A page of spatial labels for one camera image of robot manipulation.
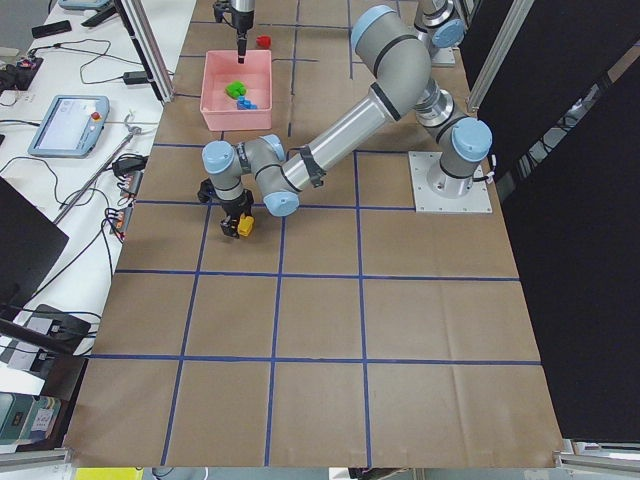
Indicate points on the yellow toy block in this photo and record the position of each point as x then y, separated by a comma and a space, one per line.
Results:
245, 226

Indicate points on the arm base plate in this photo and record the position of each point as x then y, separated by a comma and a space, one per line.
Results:
443, 58
435, 192

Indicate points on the red toy block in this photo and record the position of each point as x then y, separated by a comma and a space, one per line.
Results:
263, 42

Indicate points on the pink plastic box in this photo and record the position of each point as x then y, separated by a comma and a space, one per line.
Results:
219, 110

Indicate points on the black monitor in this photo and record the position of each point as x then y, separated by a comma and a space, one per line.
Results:
30, 246

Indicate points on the metal rod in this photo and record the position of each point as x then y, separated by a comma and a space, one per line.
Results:
132, 131

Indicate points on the green toy block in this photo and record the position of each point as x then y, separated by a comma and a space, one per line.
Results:
235, 89

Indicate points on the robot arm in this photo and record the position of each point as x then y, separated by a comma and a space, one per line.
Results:
438, 25
401, 65

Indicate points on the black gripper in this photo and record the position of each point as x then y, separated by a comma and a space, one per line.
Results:
236, 205
242, 21

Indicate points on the teach pendant tablet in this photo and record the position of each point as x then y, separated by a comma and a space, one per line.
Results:
71, 127

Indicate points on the aluminium frame post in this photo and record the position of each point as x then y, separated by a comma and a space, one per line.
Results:
139, 29

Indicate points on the black power adapter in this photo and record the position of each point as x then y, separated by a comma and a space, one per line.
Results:
134, 77

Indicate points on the blue toy block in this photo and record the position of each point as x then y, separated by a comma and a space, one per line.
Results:
243, 103

